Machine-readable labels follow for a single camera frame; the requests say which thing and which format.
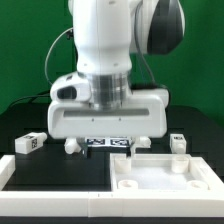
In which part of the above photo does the white square tabletop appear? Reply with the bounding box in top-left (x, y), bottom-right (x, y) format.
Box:
top-left (110, 154), bottom-right (224, 192)

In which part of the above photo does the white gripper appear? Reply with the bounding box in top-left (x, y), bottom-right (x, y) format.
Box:
top-left (48, 73), bottom-right (169, 158)

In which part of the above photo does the white camera cable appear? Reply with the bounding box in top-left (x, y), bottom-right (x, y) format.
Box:
top-left (44, 28), bottom-right (75, 88)

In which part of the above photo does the white U-shaped fence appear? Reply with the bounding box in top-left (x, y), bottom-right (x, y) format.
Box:
top-left (0, 155), bottom-right (224, 217)

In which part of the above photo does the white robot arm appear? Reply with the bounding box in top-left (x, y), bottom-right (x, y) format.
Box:
top-left (48, 0), bottom-right (185, 154)

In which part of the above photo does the fiducial marker sheet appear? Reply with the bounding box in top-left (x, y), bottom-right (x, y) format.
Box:
top-left (84, 137), bottom-right (131, 148)

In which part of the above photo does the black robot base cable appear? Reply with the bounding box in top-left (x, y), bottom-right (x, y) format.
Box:
top-left (7, 89), bottom-right (52, 110)

